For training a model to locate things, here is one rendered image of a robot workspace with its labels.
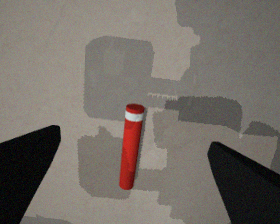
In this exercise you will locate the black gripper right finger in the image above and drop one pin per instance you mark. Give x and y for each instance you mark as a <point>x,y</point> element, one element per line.
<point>250,192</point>

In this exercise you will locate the red peg with grey band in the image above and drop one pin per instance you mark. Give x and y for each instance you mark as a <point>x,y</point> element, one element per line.
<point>134,115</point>

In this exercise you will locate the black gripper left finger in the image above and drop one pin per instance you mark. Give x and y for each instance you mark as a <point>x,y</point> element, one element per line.
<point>24,162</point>

